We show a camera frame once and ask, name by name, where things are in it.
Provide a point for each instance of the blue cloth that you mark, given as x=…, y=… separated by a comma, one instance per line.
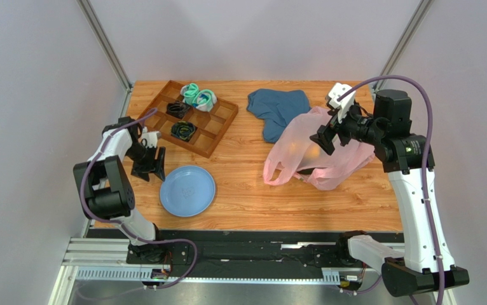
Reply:
x=277, y=109

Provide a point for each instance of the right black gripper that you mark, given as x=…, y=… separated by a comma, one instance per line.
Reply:
x=334, y=129

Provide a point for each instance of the right aluminium corner post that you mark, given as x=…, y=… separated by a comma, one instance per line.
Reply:
x=405, y=38

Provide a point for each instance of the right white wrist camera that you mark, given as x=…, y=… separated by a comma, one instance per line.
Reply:
x=339, y=99

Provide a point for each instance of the blue plate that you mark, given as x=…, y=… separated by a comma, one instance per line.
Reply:
x=187, y=191

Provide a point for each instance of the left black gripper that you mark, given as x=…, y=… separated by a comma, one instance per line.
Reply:
x=143, y=173

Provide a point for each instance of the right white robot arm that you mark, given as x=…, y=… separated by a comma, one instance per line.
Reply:
x=426, y=264

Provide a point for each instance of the teal grey rolled sock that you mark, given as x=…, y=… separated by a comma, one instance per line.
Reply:
x=205, y=100

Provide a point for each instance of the left aluminium corner post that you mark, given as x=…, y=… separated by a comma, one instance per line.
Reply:
x=97, y=28

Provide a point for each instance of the aluminium frame rail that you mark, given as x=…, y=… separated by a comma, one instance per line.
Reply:
x=94, y=271

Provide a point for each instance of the aluminium corner post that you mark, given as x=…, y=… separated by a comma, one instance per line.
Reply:
x=405, y=38
x=97, y=28

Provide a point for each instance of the wooden compartment tray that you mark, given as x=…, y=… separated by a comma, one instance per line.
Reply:
x=210, y=126

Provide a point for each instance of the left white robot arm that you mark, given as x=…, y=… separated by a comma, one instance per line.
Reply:
x=106, y=193

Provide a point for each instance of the teal white rolled sock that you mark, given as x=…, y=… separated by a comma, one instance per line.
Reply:
x=189, y=93

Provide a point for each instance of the pink plastic bag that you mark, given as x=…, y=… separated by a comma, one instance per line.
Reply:
x=294, y=155

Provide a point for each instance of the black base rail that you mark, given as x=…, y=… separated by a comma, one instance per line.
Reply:
x=254, y=255

